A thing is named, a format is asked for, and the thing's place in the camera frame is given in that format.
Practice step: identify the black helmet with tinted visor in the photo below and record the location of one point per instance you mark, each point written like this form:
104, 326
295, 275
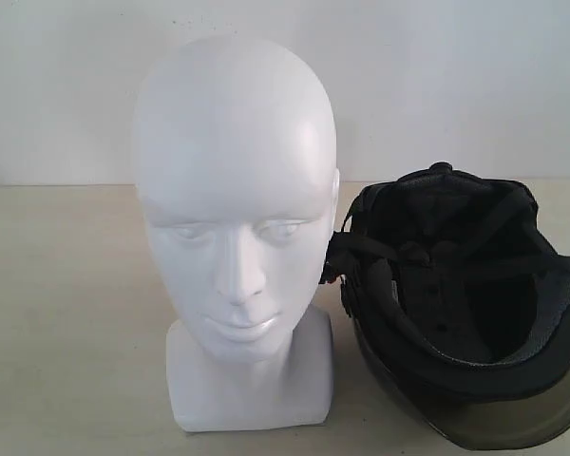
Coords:
459, 305

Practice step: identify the white mannequin head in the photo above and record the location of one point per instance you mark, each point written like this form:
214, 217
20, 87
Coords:
235, 154

